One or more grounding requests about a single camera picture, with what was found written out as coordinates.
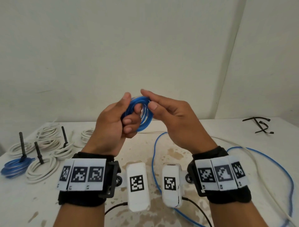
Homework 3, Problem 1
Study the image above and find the bundle of black cable ties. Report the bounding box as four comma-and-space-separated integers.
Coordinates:
242, 116, 274, 134

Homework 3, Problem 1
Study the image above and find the black right camera wire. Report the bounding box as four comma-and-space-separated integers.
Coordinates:
182, 197, 213, 227

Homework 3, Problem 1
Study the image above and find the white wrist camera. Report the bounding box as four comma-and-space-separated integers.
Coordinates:
162, 164, 193, 208
116, 162, 151, 213

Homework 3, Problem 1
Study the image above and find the person's right forearm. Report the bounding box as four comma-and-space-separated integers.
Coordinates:
209, 201, 269, 227

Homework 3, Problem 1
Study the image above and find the black right wristband with markers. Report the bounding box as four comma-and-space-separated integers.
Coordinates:
187, 146, 252, 204

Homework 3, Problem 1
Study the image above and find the tangle of white cables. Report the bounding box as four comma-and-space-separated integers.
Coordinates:
138, 131, 294, 221

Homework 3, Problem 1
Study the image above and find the person's left hand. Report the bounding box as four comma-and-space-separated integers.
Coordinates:
82, 92, 143, 157

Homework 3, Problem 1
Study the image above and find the black left camera wire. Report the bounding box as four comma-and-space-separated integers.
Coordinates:
104, 202, 128, 215

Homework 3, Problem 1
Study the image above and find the black cable tie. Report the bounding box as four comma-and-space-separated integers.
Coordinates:
34, 142, 44, 164
61, 126, 69, 148
19, 132, 27, 162

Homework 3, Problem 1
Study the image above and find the person's left forearm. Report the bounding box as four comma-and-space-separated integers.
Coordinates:
53, 203, 107, 227

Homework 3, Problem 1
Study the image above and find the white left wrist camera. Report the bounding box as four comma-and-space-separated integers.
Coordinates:
116, 162, 151, 213

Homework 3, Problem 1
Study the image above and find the blue cable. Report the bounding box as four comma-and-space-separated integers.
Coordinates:
1, 158, 36, 179
120, 96, 294, 227

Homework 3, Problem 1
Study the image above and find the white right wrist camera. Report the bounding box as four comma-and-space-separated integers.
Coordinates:
162, 164, 193, 208

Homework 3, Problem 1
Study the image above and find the person's right hand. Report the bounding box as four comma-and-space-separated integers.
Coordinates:
140, 89, 218, 155

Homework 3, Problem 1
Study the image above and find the thick white cable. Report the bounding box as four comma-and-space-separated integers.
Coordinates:
36, 123, 62, 140
80, 129, 95, 143
54, 142, 75, 161
26, 156, 60, 184
38, 139, 62, 151
7, 141, 36, 157

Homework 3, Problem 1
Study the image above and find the black camera wire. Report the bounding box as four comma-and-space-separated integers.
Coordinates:
182, 197, 213, 227
104, 202, 128, 215

